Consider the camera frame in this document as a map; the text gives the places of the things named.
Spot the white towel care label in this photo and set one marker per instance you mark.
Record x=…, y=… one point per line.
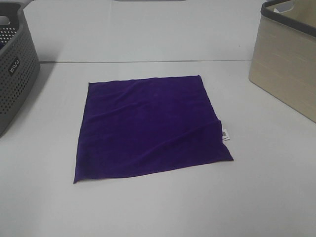
x=225, y=135

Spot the grey perforated plastic basket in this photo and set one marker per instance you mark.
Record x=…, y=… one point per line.
x=19, y=63

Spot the purple towel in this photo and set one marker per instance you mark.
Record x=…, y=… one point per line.
x=142, y=126

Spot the beige fabric storage bin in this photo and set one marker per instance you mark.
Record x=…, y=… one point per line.
x=284, y=56

